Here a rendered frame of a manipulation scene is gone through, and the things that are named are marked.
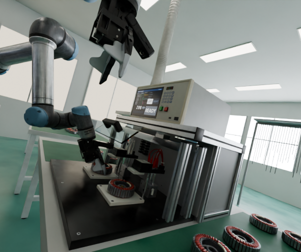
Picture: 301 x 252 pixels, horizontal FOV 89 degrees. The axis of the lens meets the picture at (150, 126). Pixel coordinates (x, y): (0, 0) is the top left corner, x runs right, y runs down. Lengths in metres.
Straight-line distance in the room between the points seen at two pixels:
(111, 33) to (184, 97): 0.40
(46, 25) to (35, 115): 0.37
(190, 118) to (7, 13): 5.37
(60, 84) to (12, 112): 1.38
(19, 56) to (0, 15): 4.62
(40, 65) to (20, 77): 4.54
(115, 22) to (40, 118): 0.45
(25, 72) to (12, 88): 0.51
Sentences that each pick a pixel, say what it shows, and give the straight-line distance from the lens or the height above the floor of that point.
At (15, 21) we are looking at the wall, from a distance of 5.63.
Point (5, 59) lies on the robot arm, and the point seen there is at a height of 1.22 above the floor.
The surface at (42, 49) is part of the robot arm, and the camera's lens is 0.81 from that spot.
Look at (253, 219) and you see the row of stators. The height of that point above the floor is 0.78.
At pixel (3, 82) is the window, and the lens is 5.33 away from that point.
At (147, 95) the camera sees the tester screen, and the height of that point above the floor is 1.26.
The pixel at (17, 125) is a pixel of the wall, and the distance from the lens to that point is 5.33.
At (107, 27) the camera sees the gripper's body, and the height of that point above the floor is 1.25.
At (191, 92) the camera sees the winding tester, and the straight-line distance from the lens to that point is 0.71.
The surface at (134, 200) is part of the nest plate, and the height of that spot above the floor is 0.78.
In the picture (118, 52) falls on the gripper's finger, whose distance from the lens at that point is 0.38.
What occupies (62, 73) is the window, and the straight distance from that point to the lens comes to 5.38.
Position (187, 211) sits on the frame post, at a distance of 0.69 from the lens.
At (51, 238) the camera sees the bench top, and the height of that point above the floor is 0.75.
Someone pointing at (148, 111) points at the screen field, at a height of 1.16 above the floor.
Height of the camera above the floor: 1.05
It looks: 2 degrees up
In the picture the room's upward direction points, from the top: 15 degrees clockwise
